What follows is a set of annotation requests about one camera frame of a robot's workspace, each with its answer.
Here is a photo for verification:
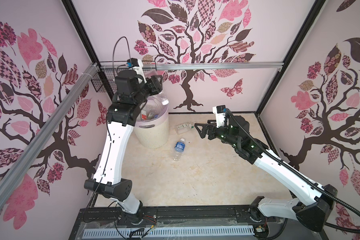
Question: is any white slotted cable duct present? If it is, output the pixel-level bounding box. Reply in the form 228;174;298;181
81;226;255;240

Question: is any aluminium left rail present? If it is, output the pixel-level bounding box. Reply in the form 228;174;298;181
0;63;99;210

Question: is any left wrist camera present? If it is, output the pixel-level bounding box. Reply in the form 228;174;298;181
114;58;147;96

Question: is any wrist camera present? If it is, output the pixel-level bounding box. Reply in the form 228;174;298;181
114;58;147;96
213;105;226;128

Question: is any aluminium back rail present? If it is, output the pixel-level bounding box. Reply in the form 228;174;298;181
99;61;285;72

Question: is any left camera black cable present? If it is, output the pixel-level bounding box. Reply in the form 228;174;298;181
112;36;132;76

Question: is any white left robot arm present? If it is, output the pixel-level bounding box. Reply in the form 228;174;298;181
84;75;163;215

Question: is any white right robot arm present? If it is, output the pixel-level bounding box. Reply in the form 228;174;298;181
195;116;337;232

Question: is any square clear bottle green label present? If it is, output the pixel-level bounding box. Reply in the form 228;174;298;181
175;122;195;135

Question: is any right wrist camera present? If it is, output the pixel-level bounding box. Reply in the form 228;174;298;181
213;105;226;128

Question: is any blue cap water bottle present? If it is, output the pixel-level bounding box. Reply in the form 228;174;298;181
147;112;160;120

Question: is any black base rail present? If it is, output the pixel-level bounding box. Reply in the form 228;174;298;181
70;204;319;240

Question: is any aluminium rail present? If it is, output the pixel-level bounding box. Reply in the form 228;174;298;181
99;61;285;72
0;63;99;210

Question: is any cream ribbed waste bin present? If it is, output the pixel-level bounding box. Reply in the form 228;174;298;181
134;116;170;149

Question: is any clear crushed bottle white cap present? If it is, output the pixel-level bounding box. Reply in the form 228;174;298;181
143;93;169;116

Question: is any pink bin liner bag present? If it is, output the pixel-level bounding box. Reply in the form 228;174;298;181
135;103;169;126

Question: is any red cap clear bottle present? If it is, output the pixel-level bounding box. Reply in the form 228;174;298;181
141;110;147;121

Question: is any small water bottle blue label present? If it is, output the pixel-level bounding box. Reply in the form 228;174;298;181
174;138;185;161

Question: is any black wire mesh basket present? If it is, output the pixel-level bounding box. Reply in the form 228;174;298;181
91;61;157;95

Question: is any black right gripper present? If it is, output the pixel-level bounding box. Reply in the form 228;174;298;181
194;118;239;150

